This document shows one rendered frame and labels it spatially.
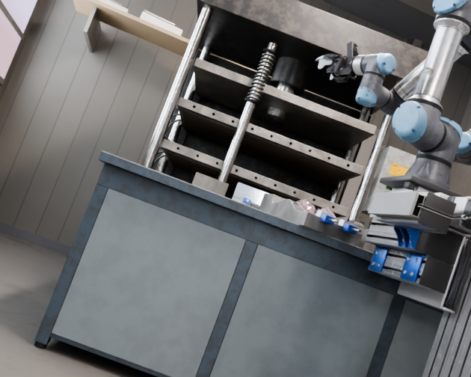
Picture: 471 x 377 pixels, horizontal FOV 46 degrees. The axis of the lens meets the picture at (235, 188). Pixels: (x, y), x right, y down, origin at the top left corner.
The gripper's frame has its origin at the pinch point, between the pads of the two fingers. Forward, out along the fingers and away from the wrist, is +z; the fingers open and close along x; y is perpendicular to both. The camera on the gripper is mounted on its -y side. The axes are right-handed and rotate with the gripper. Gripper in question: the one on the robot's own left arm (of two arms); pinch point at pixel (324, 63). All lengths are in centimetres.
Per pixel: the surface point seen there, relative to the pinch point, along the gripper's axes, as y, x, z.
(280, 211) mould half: 59, 22, 10
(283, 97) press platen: -11, 42, 77
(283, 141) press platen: 12, 51, 70
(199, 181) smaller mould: 63, -8, 31
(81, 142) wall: 41, 34, 320
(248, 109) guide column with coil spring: 7, 27, 79
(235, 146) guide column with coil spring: 29, 30, 79
